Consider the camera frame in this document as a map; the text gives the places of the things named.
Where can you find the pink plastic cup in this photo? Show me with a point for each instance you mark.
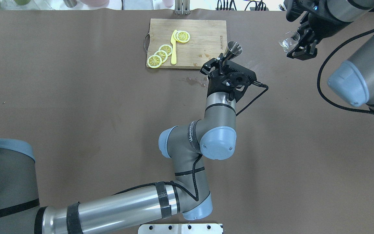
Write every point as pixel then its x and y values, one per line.
pixel 168 3

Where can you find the clear glass cup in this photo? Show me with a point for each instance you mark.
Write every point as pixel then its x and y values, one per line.
pixel 289 40

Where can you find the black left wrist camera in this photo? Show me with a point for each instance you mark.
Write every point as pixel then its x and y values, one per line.
pixel 236 76

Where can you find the lemon slice middle row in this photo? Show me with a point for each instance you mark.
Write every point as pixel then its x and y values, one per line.
pixel 162 54

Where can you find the lemon slice upper row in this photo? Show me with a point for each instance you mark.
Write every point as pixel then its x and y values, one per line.
pixel 167 49

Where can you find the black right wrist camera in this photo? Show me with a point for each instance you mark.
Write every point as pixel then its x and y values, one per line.
pixel 294 8

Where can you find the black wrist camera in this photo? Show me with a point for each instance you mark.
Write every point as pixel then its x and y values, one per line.
pixel 294 8
pixel 236 76

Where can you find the wooden cutting board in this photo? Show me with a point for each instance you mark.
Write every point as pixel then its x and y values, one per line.
pixel 208 40

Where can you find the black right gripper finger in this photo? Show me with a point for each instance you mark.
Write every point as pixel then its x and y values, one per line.
pixel 304 52
pixel 303 32

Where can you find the steel measuring jigger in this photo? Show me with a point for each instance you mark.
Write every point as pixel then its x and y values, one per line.
pixel 232 50

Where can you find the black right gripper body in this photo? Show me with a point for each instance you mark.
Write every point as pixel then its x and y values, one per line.
pixel 324 31

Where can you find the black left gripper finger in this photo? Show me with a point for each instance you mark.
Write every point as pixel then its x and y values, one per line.
pixel 222 60
pixel 210 66

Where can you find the aluminium frame post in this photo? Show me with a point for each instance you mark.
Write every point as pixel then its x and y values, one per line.
pixel 182 7

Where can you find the lemon slice near knife tip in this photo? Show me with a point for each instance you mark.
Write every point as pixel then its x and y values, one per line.
pixel 182 36

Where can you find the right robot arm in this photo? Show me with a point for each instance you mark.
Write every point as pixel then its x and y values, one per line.
pixel 353 81

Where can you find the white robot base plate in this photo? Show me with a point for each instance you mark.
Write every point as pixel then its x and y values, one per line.
pixel 200 228

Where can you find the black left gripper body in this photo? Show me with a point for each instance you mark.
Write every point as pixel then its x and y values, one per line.
pixel 213 86

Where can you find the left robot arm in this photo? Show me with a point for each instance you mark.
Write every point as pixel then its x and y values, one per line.
pixel 91 111

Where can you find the yellow plastic knife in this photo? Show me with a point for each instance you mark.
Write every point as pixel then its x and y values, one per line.
pixel 173 42

